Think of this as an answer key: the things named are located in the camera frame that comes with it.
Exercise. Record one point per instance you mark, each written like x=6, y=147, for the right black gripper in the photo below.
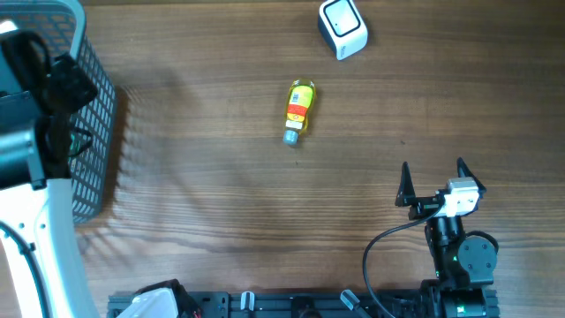
x=422, y=205

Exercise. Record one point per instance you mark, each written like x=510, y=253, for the grey plastic mesh basket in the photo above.
x=62, y=24

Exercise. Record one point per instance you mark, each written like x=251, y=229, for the yellow liquid bottle grey cap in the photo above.
x=300, y=101

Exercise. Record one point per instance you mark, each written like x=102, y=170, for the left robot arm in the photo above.
x=37, y=230

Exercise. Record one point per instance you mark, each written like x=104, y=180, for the white barcode scanner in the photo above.
x=342, y=27

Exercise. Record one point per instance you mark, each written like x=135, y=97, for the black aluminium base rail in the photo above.
x=399, y=303

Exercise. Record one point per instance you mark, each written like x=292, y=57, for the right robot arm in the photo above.
x=464, y=261

